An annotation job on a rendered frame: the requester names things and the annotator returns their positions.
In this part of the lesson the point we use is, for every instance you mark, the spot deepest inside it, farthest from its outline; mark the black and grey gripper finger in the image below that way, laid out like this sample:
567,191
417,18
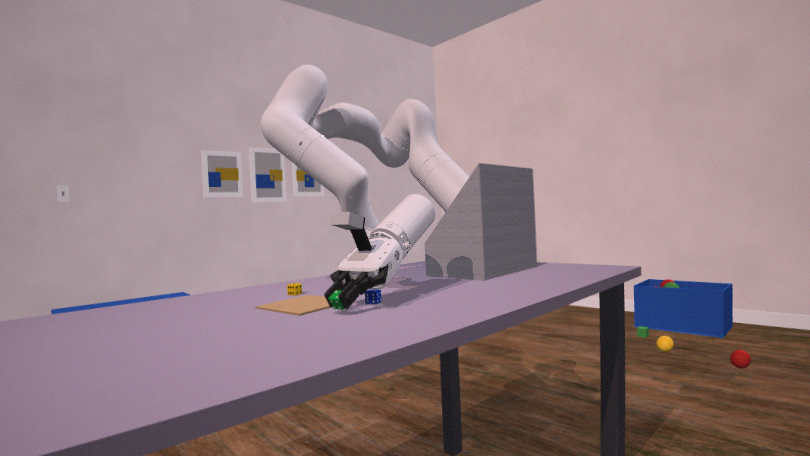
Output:
351,292
338,276

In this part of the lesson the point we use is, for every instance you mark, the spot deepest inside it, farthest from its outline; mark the blue die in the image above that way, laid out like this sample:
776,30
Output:
373,296

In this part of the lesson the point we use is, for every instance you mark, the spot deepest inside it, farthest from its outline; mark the yellow die with black pips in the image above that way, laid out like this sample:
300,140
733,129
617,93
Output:
294,289

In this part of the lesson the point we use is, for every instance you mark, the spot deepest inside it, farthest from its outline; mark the green die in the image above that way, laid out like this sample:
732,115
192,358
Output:
335,301

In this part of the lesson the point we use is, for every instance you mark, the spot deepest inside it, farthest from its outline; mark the tan mat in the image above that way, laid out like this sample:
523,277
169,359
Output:
297,306

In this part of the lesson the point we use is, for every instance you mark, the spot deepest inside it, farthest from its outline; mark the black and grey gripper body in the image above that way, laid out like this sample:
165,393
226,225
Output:
384,249

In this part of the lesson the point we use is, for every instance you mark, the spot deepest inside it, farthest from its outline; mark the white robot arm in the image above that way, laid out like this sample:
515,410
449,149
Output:
409,134

